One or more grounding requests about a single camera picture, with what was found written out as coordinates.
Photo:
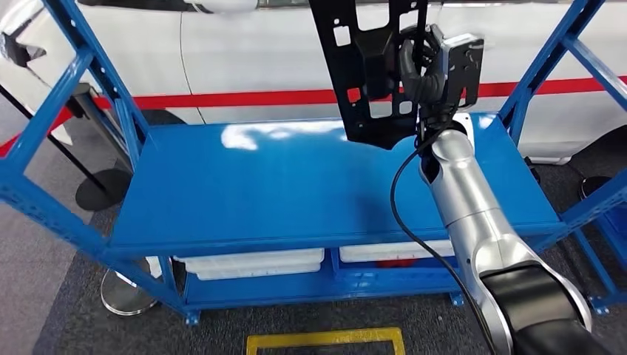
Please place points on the white car red stripe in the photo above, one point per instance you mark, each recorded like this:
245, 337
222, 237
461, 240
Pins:
245, 59

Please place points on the blue metal shelf rack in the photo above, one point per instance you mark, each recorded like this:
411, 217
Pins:
269, 186

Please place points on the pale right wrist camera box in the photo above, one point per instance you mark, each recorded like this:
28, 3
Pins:
463, 68

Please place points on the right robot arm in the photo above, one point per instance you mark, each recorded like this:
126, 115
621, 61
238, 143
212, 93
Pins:
465, 196

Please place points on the white plastic bin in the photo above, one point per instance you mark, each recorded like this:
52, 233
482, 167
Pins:
245, 257
254, 273
392, 251

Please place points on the yellow floor tape square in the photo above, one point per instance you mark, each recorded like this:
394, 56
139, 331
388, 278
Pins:
323, 338

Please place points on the black plastic frame part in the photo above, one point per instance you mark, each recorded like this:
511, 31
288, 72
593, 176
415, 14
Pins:
377, 130

